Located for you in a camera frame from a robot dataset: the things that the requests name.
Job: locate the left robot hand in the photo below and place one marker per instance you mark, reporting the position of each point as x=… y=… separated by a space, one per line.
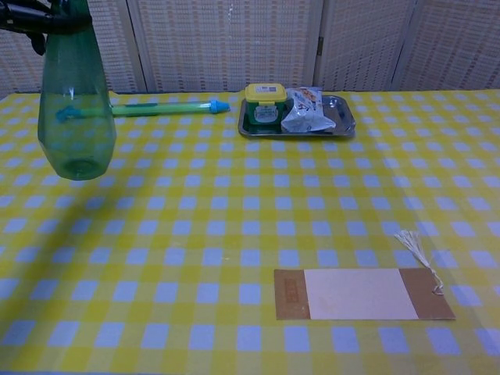
x=27 y=21

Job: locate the yellow lidded container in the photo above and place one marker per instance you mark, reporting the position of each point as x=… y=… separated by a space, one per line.
x=265 y=102

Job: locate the metal tray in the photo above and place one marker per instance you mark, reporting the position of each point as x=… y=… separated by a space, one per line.
x=340 y=117

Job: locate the white snack packet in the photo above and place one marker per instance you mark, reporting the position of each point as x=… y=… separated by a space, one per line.
x=306 y=111

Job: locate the green spray bottle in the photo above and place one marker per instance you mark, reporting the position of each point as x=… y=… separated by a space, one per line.
x=76 y=105

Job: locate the green blue water pump toy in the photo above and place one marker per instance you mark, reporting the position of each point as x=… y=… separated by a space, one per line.
x=164 y=109

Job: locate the yellow checkered tablecloth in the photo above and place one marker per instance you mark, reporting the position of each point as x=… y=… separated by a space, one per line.
x=250 y=234

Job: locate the woven folding screen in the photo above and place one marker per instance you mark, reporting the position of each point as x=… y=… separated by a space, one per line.
x=273 y=43

